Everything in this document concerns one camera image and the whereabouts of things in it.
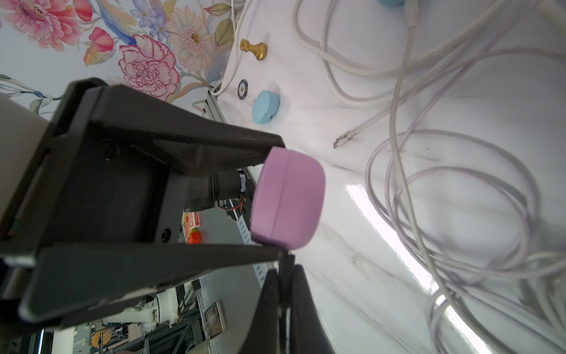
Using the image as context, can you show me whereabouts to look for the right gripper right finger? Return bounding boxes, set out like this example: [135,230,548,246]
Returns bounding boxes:
[290,265,335,354]

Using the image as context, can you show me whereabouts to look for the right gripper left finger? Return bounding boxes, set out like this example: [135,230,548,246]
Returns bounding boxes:
[239,269,279,354]

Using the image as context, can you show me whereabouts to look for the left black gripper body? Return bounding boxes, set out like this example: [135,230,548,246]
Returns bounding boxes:
[1,78,188,327]

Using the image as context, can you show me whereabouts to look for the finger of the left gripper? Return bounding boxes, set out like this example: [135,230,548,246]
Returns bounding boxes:
[19,243,285,323]
[91,85,285,177]

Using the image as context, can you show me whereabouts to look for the pink earbud case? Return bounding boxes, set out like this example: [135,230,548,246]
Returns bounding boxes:
[251,147,326,251]

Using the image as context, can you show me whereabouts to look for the small black round disc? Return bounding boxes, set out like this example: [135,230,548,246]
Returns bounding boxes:
[237,79,249,100]

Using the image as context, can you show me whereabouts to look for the small brass knob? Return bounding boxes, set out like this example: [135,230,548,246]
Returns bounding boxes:
[240,39,268,61]

